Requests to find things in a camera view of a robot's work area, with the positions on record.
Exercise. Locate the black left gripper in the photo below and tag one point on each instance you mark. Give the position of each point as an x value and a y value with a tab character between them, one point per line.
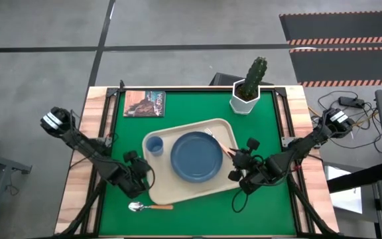
129	179

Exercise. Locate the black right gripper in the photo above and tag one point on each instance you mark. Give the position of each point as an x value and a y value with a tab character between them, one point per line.
257	171

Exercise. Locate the light blue plastic cup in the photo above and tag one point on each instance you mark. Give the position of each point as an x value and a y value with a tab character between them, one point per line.
154	146

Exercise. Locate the blue round plate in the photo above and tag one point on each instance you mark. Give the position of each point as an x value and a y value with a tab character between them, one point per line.
196	156

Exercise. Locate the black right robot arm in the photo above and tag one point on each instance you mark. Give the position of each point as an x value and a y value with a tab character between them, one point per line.
310	141

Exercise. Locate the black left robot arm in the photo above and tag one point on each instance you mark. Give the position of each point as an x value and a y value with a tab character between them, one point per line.
85	146

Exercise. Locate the cream plastic tray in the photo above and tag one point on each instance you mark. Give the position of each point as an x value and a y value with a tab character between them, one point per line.
164	186

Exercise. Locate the green table mat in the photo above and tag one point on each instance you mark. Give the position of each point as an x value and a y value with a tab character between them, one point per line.
260	206

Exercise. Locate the white hexagonal plant pot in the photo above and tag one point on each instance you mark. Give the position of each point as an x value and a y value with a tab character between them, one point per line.
242	106

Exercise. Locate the Acadia picture book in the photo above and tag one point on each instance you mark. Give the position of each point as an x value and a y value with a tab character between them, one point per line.
144	103

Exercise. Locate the black chair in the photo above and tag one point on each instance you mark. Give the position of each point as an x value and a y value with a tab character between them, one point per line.
222	79

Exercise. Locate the green cactus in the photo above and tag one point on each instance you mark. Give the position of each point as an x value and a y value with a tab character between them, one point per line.
255	76

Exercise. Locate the black diagonal beam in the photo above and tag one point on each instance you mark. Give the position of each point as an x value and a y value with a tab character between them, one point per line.
356	179

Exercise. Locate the black power adapter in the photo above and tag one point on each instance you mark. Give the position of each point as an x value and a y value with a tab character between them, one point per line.
351	101

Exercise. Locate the black hazard striped floor mat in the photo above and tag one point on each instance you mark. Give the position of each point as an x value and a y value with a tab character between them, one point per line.
340	25
347	66

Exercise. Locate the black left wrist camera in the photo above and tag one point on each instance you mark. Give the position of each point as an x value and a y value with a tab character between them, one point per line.
130	156

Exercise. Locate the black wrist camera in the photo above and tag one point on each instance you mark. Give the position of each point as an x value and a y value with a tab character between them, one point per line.
130	156
253	144

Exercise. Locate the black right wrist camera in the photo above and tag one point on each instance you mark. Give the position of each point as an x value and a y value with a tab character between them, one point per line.
253	144

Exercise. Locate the black aluminium table frame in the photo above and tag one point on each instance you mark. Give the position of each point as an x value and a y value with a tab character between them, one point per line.
194	89

